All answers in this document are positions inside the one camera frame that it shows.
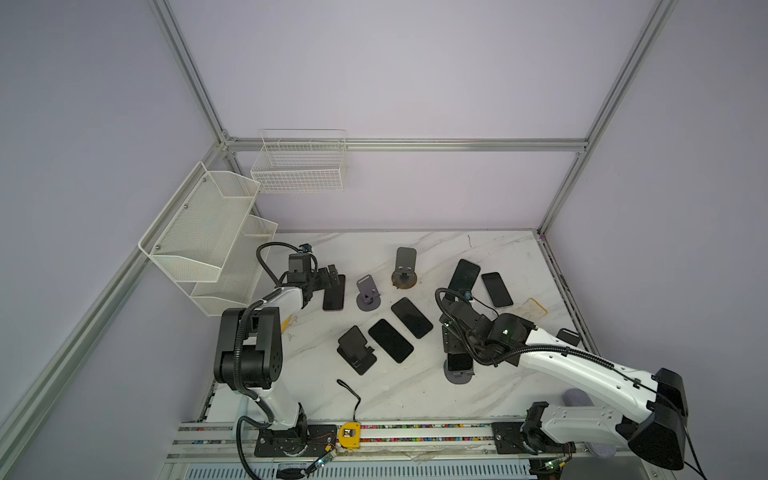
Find grey stand front centre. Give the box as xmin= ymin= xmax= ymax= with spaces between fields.
xmin=443 ymin=360 xmax=474 ymax=385

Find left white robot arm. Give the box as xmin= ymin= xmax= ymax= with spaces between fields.
xmin=213 ymin=241 xmax=339 ymax=456

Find grey oval pad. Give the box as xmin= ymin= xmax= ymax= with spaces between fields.
xmin=562 ymin=388 xmax=617 ymax=460

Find grey round stand back left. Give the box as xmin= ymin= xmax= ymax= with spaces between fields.
xmin=356 ymin=274 xmax=381 ymax=312

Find white mesh two-tier shelf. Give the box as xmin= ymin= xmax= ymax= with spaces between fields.
xmin=138 ymin=163 xmax=278 ymax=317

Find black phone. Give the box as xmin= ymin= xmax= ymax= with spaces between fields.
xmin=481 ymin=272 xmax=514 ymax=308
xmin=391 ymin=298 xmax=434 ymax=339
xmin=368 ymin=319 xmax=414 ymax=364
xmin=443 ymin=259 xmax=481 ymax=303
xmin=322 ymin=274 xmax=346 ymax=311
xmin=446 ymin=353 xmax=474 ymax=372

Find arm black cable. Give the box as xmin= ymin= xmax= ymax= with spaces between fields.
xmin=230 ymin=241 xmax=310 ymax=480
xmin=434 ymin=287 xmax=709 ymax=480

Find black folding phone stand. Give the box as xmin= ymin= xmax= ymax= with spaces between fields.
xmin=337 ymin=326 xmax=377 ymax=376

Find yellow tape measure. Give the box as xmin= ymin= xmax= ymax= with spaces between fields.
xmin=336 ymin=379 xmax=362 ymax=450

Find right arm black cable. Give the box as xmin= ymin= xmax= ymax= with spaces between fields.
xmin=434 ymin=287 xmax=709 ymax=480

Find brown round phone stand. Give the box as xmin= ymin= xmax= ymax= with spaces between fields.
xmin=391 ymin=247 xmax=418 ymax=290

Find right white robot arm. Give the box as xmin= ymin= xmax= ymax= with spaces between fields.
xmin=435 ymin=289 xmax=691 ymax=471

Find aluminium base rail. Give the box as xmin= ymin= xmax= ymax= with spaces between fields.
xmin=164 ymin=416 xmax=667 ymax=466

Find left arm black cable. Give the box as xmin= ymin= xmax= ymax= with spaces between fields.
xmin=230 ymin=241 xmax=310 ymax=480

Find white wire basket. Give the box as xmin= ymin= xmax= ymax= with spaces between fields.
xmin=251 ymin=129 xmax=348 ymax=194

